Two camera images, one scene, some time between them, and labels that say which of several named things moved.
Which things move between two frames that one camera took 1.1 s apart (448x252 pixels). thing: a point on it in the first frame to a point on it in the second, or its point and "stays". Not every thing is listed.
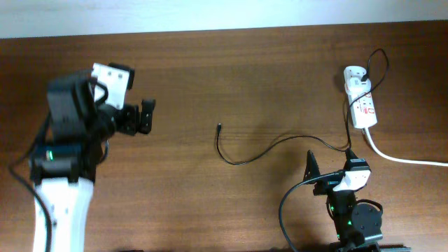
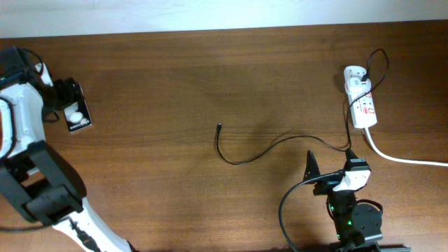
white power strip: x=362 y=105 stays
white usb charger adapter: x=356 y=85 stays
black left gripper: x=130 y=115 to x=68 y=97
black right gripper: x=326 y=185 stays
